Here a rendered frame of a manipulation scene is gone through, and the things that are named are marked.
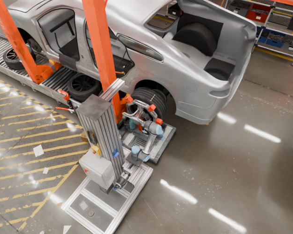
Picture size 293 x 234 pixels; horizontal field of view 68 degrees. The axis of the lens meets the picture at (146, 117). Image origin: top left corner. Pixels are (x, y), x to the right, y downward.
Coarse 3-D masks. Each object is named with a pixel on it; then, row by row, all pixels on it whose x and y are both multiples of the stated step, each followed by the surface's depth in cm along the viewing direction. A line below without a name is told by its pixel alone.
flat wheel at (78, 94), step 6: (72, 78) 451; (78, 78) 459; (84, 78) 466; (90, 78) 465; (72, 84) 443; (78, 84) 444; (96, 84) 440; (72, 90) 431; (90, 90) 430; (96, 90) 436; (72, 96) 441; (78, 96) 429; (84, 96) 429
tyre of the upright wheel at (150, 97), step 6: (138, 90) 343; (144, 90) 337; (150, 90) 336; (132, 96) 339; (138, 96) 331; (144, 96) 329; (150, 96) 330; (156, 96) 333; (150, 102) 325; (156, 102) 329; (162, 102) 337; (156, 108) 328; (162, 108) 336; (162, 114) 340
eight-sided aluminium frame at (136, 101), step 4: (136, 100) 332; (128, 104) 344; (140, 104) 327; (144, 104) 329; (128, 108) 353; (128, 112) 362; (152, 112) 333; (132, 116) 366; (152, 116) 332; (156, 116) 333; (140, 124) 370
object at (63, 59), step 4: (60, 56) 422; (64, 56) 418; (60, 60) 428; (64, 60) 422; (68, 60) 418; (72, 60) 412; (64, 64) 432; (68, 64) 422; (72, 64) 416; (72, 68) 426; (76, 68) 419
